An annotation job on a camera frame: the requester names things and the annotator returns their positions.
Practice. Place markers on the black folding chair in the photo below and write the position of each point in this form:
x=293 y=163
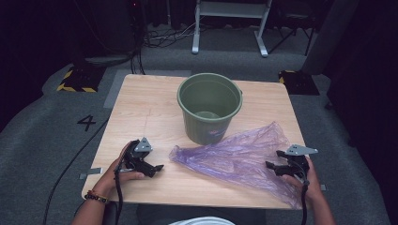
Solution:
x=294 y=18

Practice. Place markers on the person's white shirt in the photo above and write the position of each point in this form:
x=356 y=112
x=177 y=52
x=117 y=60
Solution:
x=202 y=221

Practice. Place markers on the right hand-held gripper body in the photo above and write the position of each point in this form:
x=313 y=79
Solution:
x=300 y=165

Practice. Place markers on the purple plastic bag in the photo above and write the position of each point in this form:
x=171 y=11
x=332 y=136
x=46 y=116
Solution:
x=237 y=156

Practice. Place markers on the person's right hand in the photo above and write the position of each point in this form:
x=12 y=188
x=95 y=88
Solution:
x=313 y=184

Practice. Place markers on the grey pillar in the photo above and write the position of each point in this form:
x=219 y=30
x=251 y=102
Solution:
x=328 y=37

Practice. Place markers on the metal table bracket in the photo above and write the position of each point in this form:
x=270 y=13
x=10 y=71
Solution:
x=92 y=172
x=323 y=187

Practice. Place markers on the green plastic bucket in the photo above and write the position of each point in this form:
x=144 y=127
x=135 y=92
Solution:
x=200 y=128

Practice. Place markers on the black stand pole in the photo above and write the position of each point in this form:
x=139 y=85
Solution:
x=136 y=37

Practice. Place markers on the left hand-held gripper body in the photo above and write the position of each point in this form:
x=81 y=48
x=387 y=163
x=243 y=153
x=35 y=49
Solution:
x=139 y=156

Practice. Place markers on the black yellow striped base plate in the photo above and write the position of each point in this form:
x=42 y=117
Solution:
x=79 y=79
x=300 y=82

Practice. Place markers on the person's left hand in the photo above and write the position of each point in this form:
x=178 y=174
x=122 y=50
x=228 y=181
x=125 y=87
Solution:
x=111 y=179

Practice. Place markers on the white metal stand frame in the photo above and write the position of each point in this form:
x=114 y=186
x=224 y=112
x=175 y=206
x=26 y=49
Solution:
x=230 y=9

